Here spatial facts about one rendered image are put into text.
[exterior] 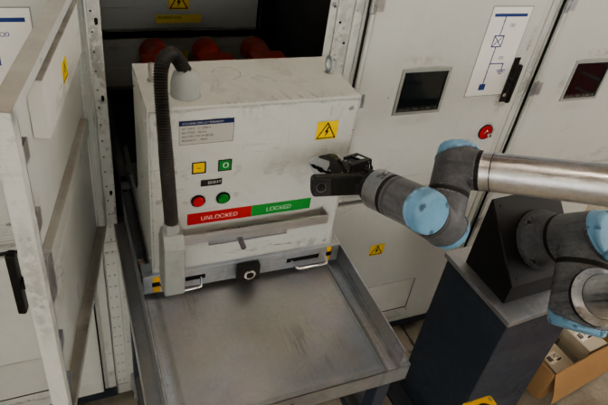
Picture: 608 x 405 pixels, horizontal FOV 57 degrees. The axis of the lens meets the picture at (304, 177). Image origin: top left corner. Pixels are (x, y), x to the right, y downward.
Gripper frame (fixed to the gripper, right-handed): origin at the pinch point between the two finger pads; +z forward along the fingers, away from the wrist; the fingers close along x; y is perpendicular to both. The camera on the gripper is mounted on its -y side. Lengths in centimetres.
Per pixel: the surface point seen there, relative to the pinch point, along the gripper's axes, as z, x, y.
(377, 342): -19.9, -43.9, 4.8
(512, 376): -21, -93, 70
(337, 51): 20.8, 20.6, 26.5
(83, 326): 20, -34, -54
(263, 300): 5.4, -37.5, -12.6
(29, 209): -17, 16, -65
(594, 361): -24, -118, 130
